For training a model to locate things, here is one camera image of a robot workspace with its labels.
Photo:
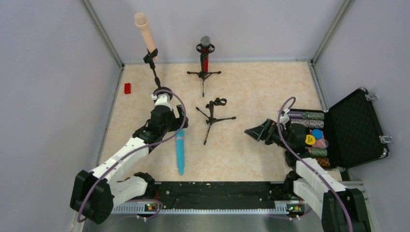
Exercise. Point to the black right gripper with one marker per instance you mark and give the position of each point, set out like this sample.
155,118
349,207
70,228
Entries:
270,133

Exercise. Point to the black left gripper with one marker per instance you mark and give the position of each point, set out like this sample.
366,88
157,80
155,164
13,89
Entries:
159,114

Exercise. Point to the blue microphone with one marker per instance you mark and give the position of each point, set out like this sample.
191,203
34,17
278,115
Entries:
180,152

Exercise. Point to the black tripod mic stand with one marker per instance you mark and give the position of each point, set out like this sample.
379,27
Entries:
211,119

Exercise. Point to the round base mic stand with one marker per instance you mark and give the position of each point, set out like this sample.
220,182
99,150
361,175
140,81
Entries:
149,59

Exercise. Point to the shock mount tripod stand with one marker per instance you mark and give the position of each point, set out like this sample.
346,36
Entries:
204,75

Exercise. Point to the red glitter microphone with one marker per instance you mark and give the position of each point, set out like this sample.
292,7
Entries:
204,42

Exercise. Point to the beige microphone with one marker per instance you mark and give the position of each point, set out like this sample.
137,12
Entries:
142,22

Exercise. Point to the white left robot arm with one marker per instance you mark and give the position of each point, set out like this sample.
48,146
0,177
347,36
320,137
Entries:
97,192

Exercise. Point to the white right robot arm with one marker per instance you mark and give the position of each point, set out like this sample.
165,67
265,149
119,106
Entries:
340,209

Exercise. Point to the yellow round chip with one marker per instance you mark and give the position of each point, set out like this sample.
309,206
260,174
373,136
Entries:
310,139

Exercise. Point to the blue round chip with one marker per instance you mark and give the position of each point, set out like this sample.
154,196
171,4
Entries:
317,134

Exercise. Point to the small red block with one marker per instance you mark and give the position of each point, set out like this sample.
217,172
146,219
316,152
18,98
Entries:
127,88

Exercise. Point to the black carrying case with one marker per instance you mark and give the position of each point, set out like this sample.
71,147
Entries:
352,134

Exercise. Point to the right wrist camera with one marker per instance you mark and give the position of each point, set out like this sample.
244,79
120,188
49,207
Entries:
284,117

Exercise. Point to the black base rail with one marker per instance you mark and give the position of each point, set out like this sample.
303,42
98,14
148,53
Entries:
226,195

